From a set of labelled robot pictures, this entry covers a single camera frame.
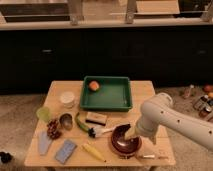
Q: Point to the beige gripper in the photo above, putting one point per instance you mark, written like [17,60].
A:
[130,133]

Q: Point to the dark red bowl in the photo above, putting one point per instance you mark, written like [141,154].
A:
[117,137]

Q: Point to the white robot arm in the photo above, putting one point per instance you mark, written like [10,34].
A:
[158,110]

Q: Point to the green plastic tray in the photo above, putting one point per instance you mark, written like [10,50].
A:
[114,94]

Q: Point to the wooden block brush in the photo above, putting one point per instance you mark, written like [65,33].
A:
[96,118]

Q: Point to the black white dish brush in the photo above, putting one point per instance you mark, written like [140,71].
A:
[96,132]

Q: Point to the yellow corn cob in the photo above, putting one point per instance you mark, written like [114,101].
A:
[93,151]

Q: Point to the green cucumber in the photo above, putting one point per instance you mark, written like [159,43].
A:
[80,124]

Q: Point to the orange fruit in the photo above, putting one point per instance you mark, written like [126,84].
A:
[94,86]

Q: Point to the small metal cup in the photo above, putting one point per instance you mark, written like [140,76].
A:
[66,121]

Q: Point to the blue sponge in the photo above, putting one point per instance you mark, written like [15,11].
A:
[65,151]

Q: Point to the wooden table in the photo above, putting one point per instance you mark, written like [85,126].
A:
[81,158]

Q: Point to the items pile at right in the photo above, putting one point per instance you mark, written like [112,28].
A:
[201,105]

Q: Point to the bunch of dark grapes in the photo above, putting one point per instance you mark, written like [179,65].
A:
[53,131]

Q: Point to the grey blue cloth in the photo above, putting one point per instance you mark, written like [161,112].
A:
[44,143]

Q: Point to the light green cup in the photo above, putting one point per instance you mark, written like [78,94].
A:
[43,114]

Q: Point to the black object on floor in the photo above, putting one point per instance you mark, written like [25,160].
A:
[5,157]

